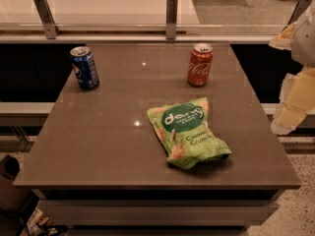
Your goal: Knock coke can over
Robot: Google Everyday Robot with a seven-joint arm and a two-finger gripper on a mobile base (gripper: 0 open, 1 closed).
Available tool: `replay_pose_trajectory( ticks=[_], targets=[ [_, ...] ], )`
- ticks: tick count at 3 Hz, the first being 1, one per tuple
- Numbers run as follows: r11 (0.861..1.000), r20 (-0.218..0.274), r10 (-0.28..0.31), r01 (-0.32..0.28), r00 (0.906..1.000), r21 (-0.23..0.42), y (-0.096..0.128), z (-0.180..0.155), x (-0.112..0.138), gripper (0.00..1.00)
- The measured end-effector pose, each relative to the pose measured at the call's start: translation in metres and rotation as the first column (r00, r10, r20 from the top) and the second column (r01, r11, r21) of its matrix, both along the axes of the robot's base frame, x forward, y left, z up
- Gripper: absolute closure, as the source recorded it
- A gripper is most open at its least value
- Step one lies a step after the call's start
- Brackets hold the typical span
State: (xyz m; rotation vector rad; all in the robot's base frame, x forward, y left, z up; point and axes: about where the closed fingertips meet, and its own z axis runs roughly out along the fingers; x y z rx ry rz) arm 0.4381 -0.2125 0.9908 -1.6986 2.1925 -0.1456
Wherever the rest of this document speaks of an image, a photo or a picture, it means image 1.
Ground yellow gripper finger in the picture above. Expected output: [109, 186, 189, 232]
[269, 22, 296, 50]
[271, 66, 315, 135]

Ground orange coke can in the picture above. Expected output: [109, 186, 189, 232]
[188, 43, 214, 87]

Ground blue pepsi can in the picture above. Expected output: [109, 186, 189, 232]
[70, 46, 99, 89]

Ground green chips bag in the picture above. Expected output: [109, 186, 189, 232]
[147, 97, 231, 169]

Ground packages under table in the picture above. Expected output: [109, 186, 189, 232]
[20, 208, 69, 236]

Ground dark bin at left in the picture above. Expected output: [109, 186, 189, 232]
[0, 155, 34, 213]

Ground right metal railing bracket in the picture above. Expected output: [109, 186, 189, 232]
[287, 0, 314, 25]

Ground metal railing bracket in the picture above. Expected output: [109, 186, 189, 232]
[287, 0, 314, 25]
[165, 0, 178, 39]
[33, 0, 59, 39]

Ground middle metal railing bracket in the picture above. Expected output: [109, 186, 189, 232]
[165, 0, 178, 39]

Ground left metal railing bracket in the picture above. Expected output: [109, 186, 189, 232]
[33, 0, 59, 39]

